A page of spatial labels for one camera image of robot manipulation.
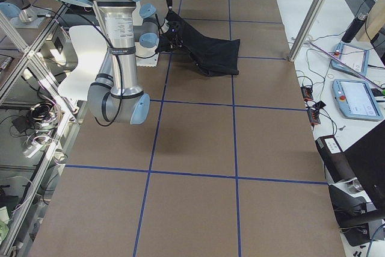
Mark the white chair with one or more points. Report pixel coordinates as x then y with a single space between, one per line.
90 48

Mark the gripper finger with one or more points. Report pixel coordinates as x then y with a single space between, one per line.
169 4

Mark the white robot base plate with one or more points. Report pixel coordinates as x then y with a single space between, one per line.
148 61

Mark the teach pendant tablet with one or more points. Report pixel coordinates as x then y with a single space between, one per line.
353 56
355 100

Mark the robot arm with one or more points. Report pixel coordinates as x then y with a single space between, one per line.
116 95

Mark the near teach pendant tablet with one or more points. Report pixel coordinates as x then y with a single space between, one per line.
355 100

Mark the black monitor on stand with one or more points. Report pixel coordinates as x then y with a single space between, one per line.
359 219

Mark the black printed t-shirt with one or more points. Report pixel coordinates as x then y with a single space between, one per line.
213 57

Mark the black water bottle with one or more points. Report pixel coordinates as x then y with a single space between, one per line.
354 27

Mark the black box with label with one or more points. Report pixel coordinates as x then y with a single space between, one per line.
334 158

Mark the far teach pendant tablet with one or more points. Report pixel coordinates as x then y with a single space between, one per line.
353 56

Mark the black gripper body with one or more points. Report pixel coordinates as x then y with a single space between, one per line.
173 35

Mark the aluminium frame post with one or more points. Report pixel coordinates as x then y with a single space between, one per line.
307 24

